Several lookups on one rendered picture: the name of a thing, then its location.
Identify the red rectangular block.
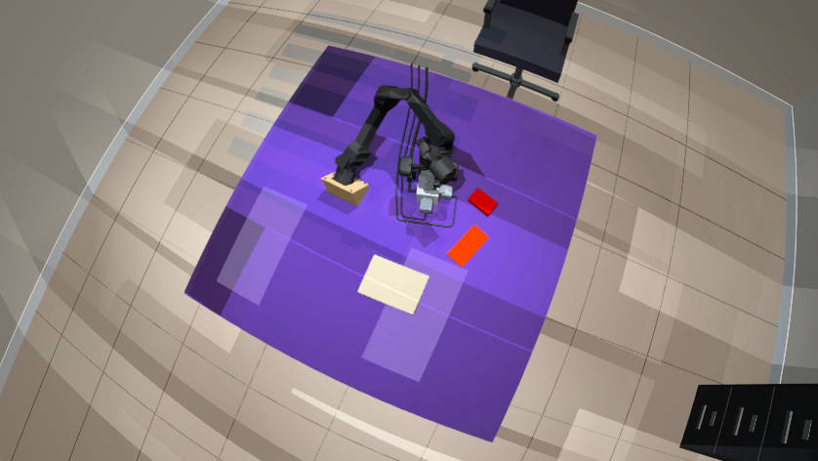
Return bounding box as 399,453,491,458
468,188,498,216

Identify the black cable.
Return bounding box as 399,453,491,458
395,63,457,228

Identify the orange flat rectangular pad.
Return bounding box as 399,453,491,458
447,225,489,267

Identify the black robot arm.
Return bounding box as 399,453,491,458
331,85,458,190

